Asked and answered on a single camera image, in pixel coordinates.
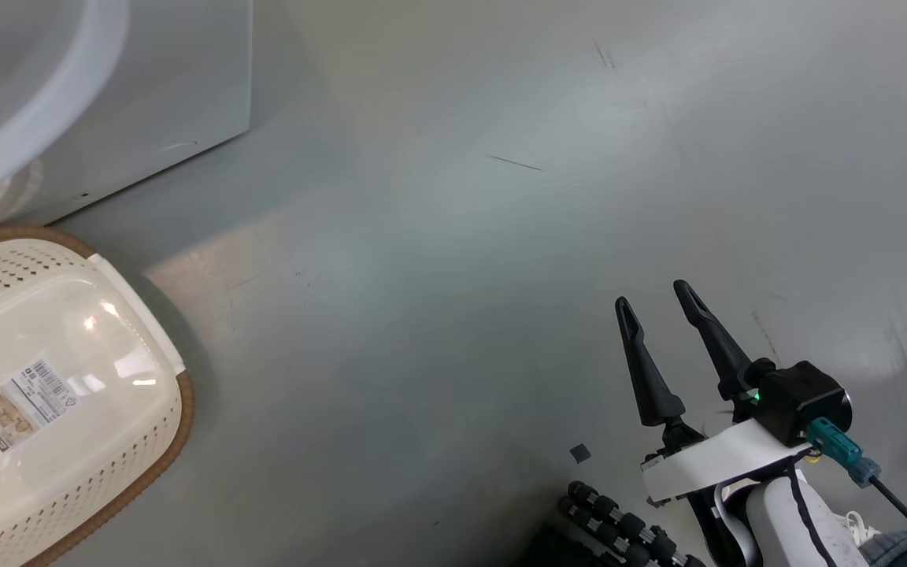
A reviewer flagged white front-load washing machine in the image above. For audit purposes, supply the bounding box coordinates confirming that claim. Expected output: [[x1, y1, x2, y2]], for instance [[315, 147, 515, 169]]
[[0, 0, 254, 245]]

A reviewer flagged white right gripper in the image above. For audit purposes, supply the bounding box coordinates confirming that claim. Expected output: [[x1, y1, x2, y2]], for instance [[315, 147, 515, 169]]
[[615, 280, 813, 505]]

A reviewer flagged black ribbed roller wheel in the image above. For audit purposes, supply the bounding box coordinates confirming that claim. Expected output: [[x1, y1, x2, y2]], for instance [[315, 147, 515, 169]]
[[556, 480, 706, 567]]

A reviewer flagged cream perforated laundry basket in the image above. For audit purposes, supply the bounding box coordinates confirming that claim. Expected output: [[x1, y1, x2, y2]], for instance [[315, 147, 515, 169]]
[[0, 227, 195, 567]]

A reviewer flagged white barcode basket sticker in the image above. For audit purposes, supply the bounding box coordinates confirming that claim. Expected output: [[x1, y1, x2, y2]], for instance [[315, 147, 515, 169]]
[[0, 358, 76, 452]]

